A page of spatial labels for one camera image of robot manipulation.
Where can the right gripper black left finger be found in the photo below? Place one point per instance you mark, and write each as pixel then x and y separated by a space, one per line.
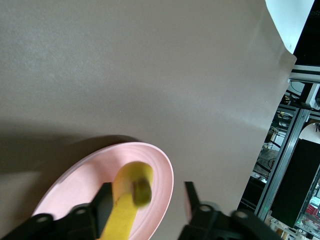
pixel 82 220

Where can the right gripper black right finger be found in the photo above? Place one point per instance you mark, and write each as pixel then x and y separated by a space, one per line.
pixel 212 225

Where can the yellow banana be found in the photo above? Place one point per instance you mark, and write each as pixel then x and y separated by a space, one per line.
pixel 125 215

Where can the pink round plate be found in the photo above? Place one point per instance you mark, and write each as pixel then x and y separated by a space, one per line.
pixel 155 175

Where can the black equipment box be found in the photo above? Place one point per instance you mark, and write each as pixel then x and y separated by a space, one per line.
pixel 297 180

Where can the brown table mat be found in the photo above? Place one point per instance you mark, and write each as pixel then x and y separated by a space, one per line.
pixel 125 75

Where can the aluminium frame structure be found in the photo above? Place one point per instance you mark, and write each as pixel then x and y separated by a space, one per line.
pixel 287 140

